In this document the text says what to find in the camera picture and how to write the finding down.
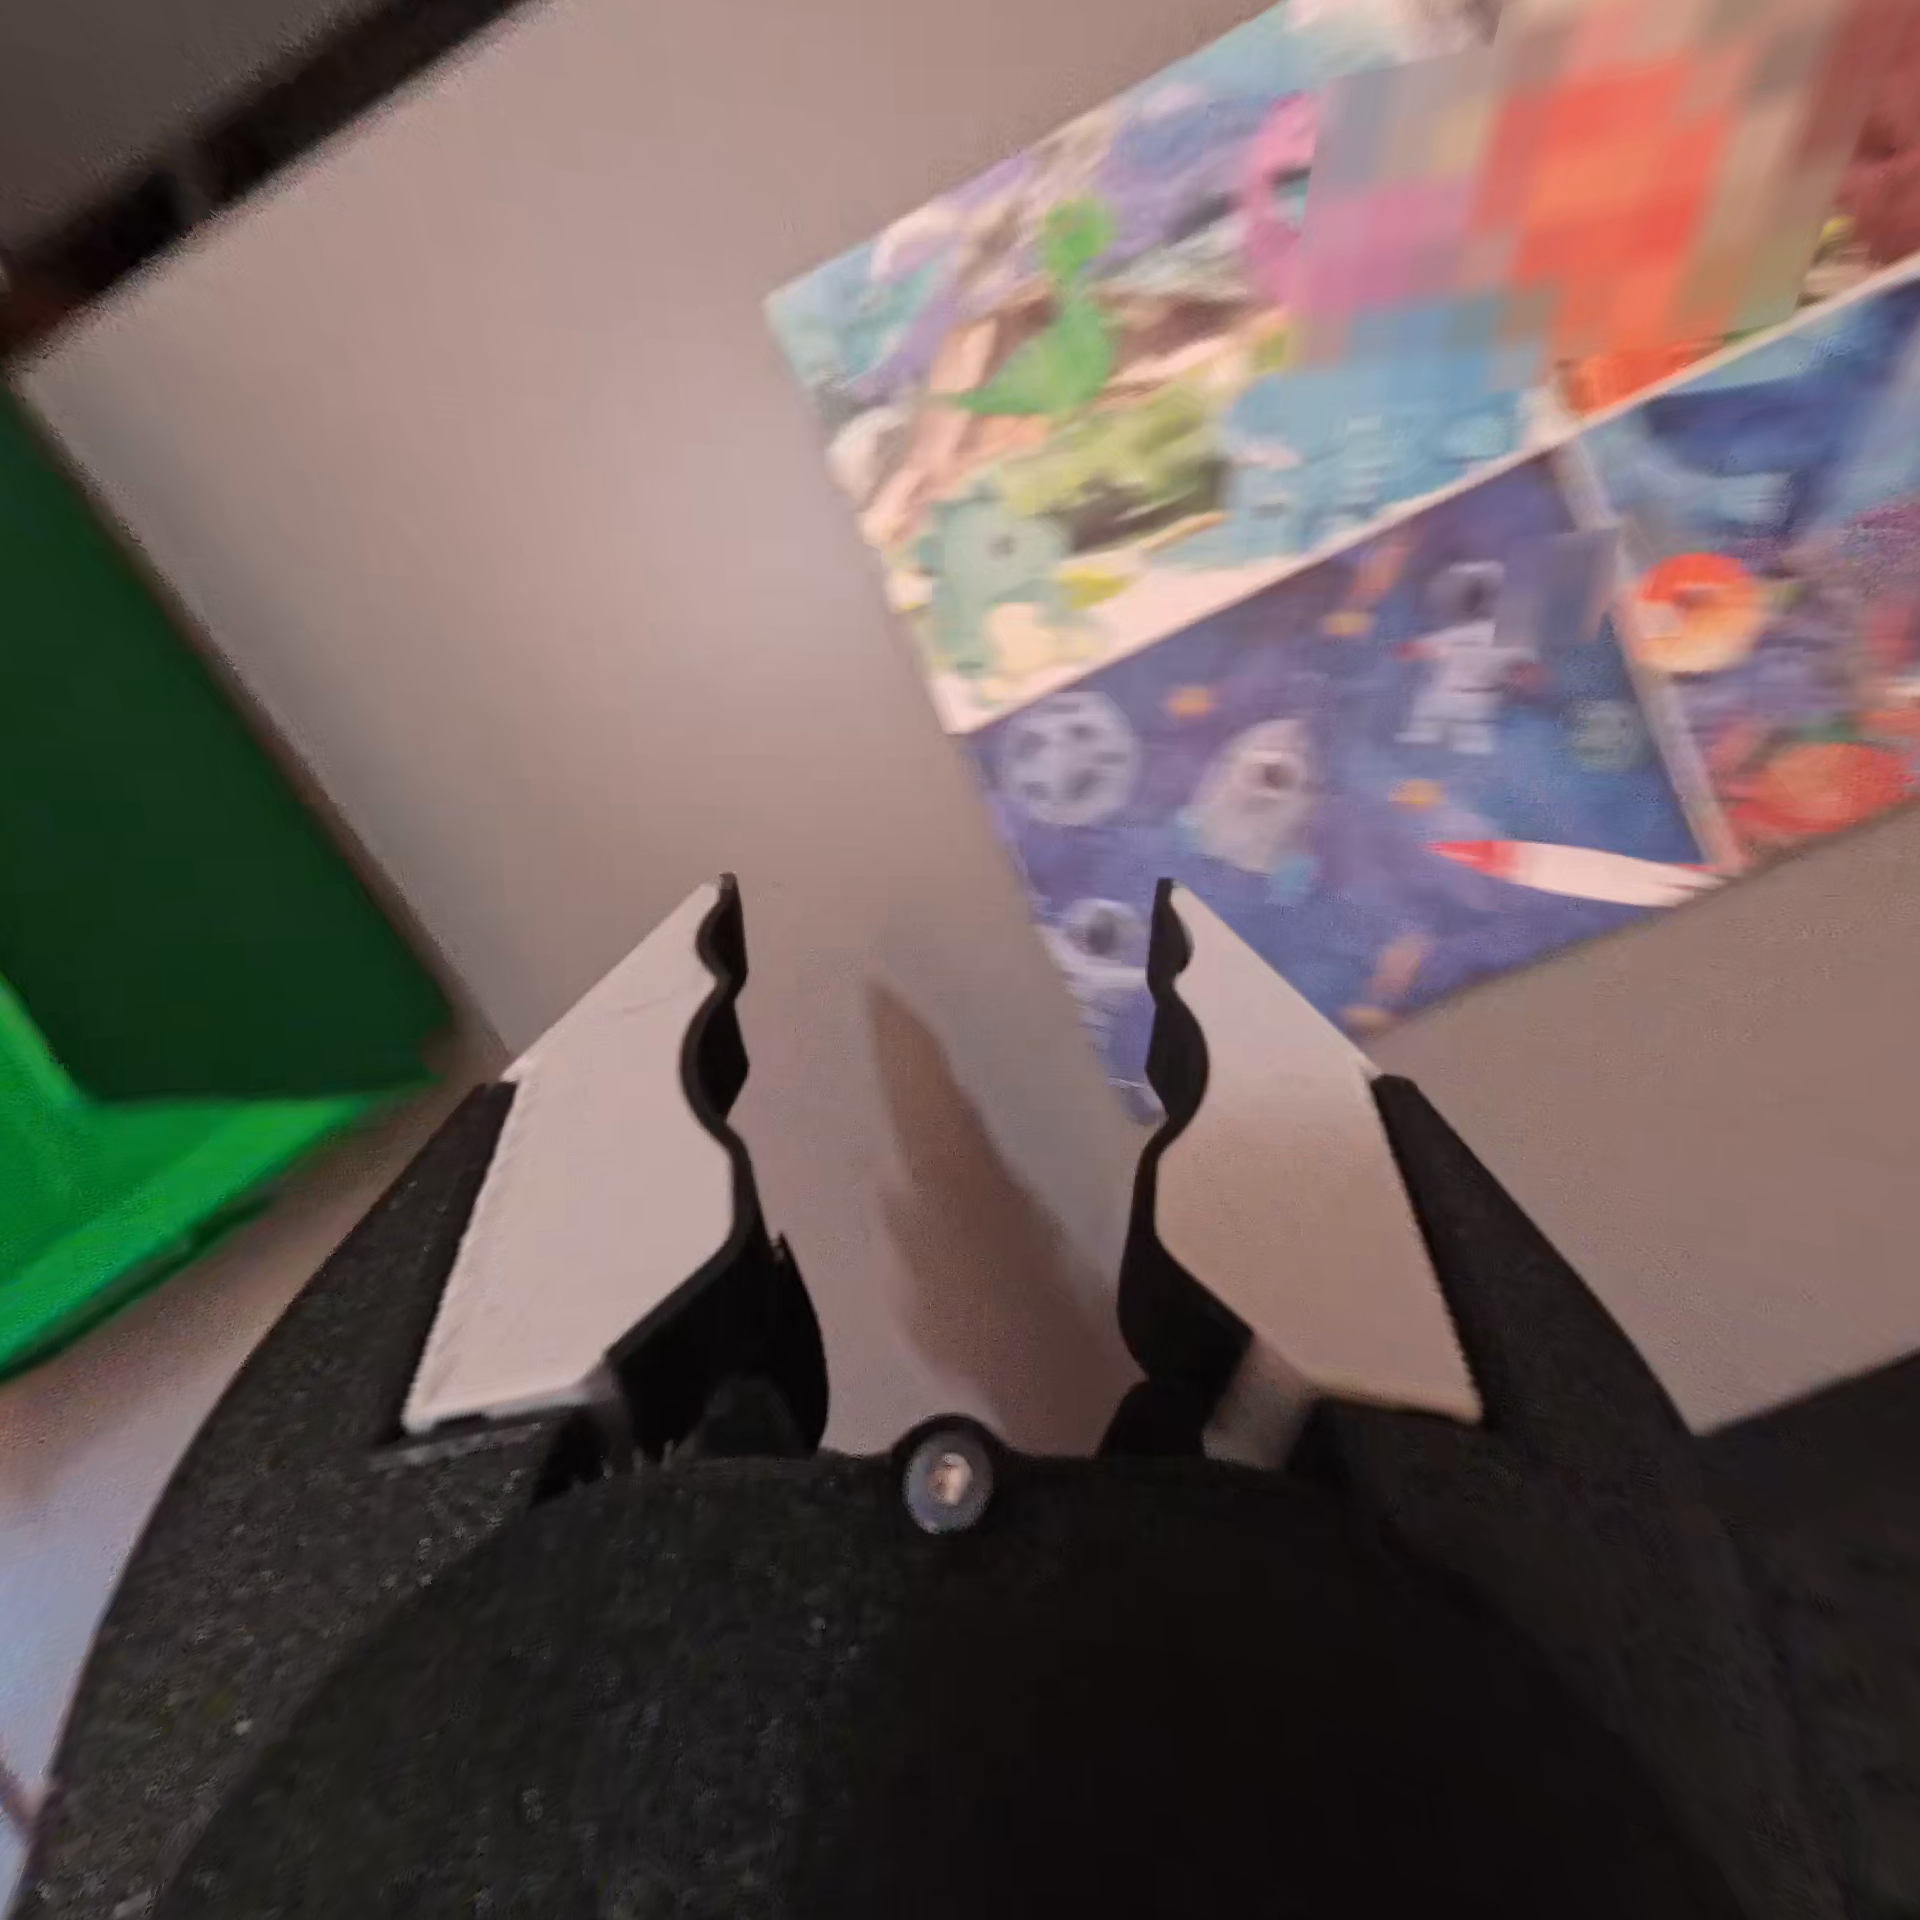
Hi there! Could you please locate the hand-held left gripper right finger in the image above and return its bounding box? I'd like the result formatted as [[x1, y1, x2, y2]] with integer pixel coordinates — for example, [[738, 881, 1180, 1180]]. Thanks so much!
[[1117, 876, 1487, 1470]]

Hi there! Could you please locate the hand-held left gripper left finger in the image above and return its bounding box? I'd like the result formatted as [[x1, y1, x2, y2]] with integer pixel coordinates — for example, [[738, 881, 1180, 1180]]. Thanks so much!
[[400, 874, 754, 1437]]

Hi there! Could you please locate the colourful puzzle box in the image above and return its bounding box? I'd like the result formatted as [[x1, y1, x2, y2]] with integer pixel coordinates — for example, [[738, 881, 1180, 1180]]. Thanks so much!
[[761, 0, 1920, 1126]]

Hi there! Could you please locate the grey desk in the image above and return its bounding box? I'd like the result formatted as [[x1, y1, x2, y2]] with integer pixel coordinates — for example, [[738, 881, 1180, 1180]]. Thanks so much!
[[0, 0, 1920, 1801]]

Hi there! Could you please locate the green plastic bin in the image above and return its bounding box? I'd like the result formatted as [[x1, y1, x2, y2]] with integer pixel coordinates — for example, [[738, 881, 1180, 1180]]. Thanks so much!
[[0, 386, 454, 1385]]

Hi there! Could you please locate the black dimpled surface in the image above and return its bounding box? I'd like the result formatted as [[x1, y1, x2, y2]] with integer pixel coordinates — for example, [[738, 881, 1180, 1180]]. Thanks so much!
[[1686, 1335, 1920, 1920]]

